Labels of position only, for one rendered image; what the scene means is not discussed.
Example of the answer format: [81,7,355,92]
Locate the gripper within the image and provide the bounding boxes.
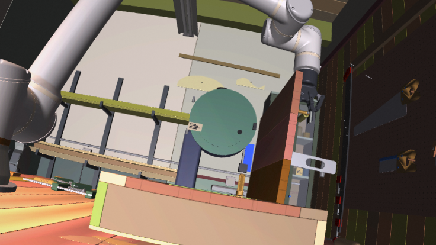
[299,69,326,116]

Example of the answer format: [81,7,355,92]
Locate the brown cupboard door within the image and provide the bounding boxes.
[246,70,304,205]

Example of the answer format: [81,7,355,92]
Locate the light grey hasp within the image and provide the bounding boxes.
[291,151,338,175]

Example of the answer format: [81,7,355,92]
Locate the tan wooden cupboard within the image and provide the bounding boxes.
[89,171,328,245]

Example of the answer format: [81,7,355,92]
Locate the long black bar clamp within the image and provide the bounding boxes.
[334,63,354,240]

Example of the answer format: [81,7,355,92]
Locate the small cream curved template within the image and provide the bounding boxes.
[235,77,266,91]

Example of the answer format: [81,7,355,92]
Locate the blue panel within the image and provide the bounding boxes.
[243,143,256,173]

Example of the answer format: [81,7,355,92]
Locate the teal round bandsaw housing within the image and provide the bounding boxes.
[188,87,258,158]

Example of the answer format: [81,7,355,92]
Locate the dark brown pegboard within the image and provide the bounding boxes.
[347,15,436,219]

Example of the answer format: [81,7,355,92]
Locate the large cream curved template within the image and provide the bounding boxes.
[177,75,225,92]

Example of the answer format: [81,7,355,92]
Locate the navy blue column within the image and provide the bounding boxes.
[175,130,203,189]

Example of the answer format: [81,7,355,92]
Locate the olive green plank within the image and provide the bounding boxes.
[60,90,191,126]

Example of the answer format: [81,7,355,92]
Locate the dark grey lumber rack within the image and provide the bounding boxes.
[45,70,171,179]

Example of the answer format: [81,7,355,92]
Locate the tan wooden planks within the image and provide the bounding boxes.
[28,140,179,183]

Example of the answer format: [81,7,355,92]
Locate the green bar clamp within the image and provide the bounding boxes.
[18,175,97,199]

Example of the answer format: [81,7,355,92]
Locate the large handsaw wooden handle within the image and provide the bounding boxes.
[353,79,421,137]

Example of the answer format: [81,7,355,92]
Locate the brown wooden wall strip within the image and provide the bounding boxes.
[178,53,281,79]

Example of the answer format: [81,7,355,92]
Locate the brass cylinder post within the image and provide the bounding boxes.
[236,174,246,198]

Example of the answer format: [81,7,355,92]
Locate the small saw wooden handle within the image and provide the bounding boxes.
[379,149,418,173]

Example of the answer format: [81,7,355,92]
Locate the dark grey ceiling rail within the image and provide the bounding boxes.
[172,0,199,38]

